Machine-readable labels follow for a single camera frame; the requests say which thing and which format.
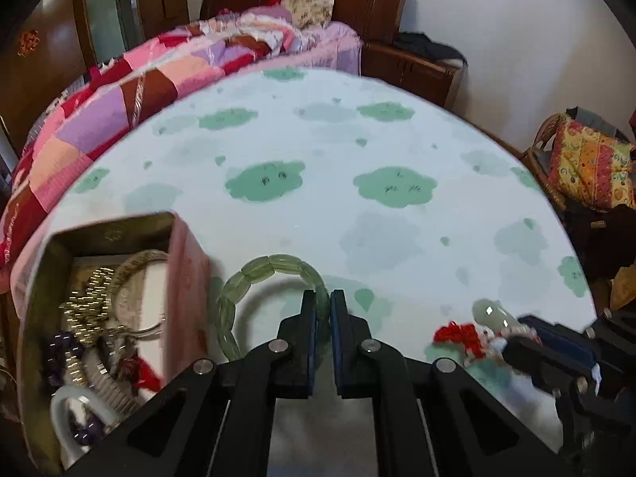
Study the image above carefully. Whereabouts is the floral pillow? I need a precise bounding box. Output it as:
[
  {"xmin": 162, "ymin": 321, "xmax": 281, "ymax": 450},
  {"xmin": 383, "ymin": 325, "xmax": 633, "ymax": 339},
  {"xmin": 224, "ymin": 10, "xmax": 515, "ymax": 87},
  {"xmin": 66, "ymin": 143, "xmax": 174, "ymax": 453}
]
[{"xmin": 281, "ymin": 0, "xmax": 335, "ymax": 29}]

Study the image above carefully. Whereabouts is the octagonal pendant with red cord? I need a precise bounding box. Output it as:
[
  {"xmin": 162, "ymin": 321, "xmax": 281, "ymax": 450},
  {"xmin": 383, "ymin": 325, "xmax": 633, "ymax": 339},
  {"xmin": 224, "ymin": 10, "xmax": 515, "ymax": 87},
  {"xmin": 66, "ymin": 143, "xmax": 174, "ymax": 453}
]
[{"xmin": 119, "ymin": 340, "xmax": 165, "ymax": 392}]

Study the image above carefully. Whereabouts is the green jade bracelet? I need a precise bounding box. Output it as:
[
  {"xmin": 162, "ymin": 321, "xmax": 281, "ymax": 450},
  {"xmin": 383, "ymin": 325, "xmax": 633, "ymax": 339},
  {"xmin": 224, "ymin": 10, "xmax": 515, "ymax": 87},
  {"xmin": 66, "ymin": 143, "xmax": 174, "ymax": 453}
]
[{"xmin": 216, "ymin": 254, "xmax": 331, "ymax": 361}]

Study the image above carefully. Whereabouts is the silver metal watch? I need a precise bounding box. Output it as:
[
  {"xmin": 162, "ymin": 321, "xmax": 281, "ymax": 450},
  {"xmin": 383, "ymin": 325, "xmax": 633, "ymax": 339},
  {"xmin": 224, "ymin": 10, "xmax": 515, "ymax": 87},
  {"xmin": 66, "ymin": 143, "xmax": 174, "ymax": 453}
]
[{"xmin": 84, "ymin": 353, "xmax": 140, "ymax": 421}]

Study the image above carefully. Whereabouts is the jade pendant with red tassel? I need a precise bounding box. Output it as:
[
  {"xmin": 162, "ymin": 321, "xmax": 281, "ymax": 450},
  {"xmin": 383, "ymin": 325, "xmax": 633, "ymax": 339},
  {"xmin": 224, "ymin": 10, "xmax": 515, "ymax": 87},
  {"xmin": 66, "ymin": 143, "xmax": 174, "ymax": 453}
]
[{"xmin": 433, "ymin": 298, "xmax": 527, "ymax": 363}]

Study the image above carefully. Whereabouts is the wooden nightstand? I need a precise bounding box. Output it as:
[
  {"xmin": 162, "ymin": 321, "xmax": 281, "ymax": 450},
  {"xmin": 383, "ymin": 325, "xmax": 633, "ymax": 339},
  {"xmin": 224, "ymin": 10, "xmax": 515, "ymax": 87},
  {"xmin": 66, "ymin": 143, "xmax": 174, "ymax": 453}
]
[{"xmin": 362, "ymin": 40, "xmax": 468, "ymax": 107}]

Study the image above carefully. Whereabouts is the gold bead bracelet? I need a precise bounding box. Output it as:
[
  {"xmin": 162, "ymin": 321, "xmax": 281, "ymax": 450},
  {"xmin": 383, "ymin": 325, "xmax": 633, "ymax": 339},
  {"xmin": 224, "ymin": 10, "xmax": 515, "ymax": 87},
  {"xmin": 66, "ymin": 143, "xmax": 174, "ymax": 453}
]
[{"xmin": 60, "ymin": 267, "xmax": 117, "ymax": 346}]

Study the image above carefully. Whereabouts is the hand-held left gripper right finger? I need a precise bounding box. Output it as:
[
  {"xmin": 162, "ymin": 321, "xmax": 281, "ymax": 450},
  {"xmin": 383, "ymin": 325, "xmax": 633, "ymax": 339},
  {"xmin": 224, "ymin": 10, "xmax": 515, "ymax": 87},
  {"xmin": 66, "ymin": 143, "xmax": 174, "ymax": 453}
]
[{"xmin": 330, "ymin": 289, "xmax": 562, "ymax": 477}]

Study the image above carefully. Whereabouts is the pearl necklace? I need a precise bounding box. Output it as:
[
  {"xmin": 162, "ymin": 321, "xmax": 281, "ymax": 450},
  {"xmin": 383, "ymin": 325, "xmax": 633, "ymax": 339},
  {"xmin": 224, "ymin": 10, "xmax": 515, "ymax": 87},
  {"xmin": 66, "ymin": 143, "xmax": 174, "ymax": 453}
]
[{"xmin": 113, "ymin": 250, "xmax": 170, "ymax": 309}]

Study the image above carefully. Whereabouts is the grey cloth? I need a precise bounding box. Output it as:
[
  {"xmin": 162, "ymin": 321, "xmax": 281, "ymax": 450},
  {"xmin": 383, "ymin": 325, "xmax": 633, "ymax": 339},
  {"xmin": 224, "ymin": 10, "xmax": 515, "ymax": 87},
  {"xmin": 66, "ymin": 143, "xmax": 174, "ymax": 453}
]
[{"xmin": 566, "ymin": 107, "xmax": 619, "ymax": 136}]

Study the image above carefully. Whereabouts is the pink metal tin box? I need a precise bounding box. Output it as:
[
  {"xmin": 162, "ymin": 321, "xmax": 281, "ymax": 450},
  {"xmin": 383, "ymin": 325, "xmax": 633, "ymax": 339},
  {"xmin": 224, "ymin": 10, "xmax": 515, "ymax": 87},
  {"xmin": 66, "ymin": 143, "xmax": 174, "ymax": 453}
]
[{"xmin": 15, "ymin": 211, "xmax": 212, "ymax": 475}]

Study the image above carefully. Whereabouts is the colourful patterned cushion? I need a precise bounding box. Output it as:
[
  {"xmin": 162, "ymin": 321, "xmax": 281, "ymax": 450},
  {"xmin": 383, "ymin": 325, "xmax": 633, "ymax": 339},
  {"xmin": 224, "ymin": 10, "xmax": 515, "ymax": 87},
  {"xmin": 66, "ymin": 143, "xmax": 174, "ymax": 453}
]
[{"xmin": 549, "ymin": 115, "xmax": 636, "ymax": 209}]

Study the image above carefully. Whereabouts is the purple bead bracelet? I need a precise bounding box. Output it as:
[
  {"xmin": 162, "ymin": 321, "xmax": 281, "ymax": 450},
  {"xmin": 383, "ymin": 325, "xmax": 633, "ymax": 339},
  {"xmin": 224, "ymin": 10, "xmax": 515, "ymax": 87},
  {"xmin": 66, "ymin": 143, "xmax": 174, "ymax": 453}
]
[{"xmin": 44, "ymin": 332, "xmax": 107, "ymax": 447}]

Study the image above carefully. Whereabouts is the wooden bed headboard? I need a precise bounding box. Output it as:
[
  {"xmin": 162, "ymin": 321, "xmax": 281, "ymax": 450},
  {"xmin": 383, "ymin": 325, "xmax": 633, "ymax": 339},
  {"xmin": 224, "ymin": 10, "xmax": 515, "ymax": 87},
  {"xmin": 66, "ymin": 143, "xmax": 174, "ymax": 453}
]
[{"xmin": 200, "ymin": 0, "xmax": 412, "ymax": 43}]

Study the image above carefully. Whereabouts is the wooden wardrobe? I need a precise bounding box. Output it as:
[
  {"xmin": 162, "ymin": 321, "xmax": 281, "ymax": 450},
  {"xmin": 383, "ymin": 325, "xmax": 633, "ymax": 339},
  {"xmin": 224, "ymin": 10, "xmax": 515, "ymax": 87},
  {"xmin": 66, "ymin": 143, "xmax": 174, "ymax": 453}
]
[{"xmin": 0, "ymin": 0, "xmax": 190, "ymax": 160}]

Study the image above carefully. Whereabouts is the white bangle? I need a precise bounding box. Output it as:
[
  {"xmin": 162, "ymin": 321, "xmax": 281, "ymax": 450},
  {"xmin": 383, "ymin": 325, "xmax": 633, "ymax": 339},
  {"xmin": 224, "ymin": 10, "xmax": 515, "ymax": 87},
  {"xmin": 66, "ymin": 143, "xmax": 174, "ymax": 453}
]
[{"xmin": 50, "ymin": 386, "xmax": 107, "ymax": 473}]

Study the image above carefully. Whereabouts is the rattan chair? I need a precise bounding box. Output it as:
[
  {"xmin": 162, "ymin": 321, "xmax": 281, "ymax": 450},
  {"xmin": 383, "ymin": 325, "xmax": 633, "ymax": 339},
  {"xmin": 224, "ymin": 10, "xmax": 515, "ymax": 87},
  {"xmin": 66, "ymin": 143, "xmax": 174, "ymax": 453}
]
[{"xmin": 522, "ymin": 113, "xmax": 636, "ymax": 239}]

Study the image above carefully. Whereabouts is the patchwork quilt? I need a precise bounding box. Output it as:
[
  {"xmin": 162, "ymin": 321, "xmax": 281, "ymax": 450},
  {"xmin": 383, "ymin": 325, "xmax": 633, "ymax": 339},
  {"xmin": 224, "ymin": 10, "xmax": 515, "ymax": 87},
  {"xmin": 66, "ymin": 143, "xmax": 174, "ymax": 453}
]
[{"xmin": 0, "ymin": 10, "xmax": 299, "ymax": 269}]

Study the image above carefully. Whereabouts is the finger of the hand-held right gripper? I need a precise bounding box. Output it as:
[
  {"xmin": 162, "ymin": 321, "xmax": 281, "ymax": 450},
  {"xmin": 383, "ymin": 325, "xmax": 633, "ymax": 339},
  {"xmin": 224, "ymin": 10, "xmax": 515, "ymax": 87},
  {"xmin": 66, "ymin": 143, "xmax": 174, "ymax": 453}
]
[
  {"xmin": 501, "ymin": 337, "xmax": 597, "ymax": 398},
  {"xmin": 517, "ymin": 314, "xmax": 599, "ymax": 363}
]

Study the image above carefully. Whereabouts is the black clothing pile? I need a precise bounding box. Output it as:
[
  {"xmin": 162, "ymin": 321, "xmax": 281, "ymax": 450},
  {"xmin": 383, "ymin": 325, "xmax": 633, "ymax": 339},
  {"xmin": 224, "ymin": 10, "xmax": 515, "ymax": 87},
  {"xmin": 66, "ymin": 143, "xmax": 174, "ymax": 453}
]
[{"xmin": 395, "ymin": 31, "xmax": 468, "ymax": 66}]

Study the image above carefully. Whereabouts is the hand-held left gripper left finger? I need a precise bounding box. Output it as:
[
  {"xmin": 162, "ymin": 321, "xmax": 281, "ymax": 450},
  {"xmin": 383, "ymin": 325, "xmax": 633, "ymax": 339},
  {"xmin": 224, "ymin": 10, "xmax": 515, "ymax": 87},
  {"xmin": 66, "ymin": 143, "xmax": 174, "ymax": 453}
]
[{"xmin": 62, "ymin": 289, "xmax": 319, "ymax": 477}]

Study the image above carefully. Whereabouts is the pink bedsheet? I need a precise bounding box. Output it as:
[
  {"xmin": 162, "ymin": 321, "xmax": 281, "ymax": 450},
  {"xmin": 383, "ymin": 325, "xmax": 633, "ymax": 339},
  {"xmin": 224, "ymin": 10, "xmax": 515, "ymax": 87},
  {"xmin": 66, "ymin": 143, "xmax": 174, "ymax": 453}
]
[{"xmin": 0, "ymin": 21, "xmax": 363, "ymax": 294}]

